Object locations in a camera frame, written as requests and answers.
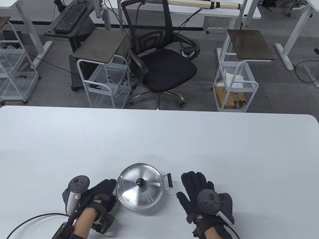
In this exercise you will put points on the person's left hand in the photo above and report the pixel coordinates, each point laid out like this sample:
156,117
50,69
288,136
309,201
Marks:
102,189

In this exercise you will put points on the person's right hand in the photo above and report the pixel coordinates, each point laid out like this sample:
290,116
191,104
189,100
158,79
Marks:
197,183

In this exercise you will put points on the steel pot lid black knob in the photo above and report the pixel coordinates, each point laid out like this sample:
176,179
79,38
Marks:
144,191

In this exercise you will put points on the person's right forearm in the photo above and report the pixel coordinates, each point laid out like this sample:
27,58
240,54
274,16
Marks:
210,235

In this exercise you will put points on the person's left forearm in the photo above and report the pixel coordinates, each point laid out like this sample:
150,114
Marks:
83,221

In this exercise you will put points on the black white right hand controller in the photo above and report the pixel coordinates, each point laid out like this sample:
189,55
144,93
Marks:
208,200

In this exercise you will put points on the black white hand controller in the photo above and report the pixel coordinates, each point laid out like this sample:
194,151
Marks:
208,200
78,183

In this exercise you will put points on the black white left hand controller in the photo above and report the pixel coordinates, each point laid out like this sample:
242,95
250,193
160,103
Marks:
78,183

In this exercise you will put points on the brown paper bag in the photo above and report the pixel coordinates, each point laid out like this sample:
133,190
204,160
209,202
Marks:
229,97

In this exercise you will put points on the white papers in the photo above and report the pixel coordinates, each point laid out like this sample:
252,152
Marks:
230,78

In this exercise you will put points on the black computer tower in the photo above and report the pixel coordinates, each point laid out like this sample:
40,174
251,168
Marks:
74,74

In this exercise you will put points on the black mesh office chair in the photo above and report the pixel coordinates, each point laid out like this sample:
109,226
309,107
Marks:
164,69

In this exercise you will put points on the white cart with dark top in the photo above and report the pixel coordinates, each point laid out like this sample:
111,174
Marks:
3,22
249,44
99,47

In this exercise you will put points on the dark keyboard monitor stand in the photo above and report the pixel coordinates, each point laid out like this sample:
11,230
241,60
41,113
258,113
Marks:
84,27

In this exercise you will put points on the white standing desk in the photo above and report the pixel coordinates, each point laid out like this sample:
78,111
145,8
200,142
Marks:
224,13
297,32
28,25

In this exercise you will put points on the black keyboard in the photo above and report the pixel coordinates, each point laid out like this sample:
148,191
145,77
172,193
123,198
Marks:
69,18

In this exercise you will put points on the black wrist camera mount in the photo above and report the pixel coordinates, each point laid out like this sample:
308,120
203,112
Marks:
104,222

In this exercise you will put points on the aluminium frame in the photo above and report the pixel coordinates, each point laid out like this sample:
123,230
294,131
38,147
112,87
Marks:
98,10

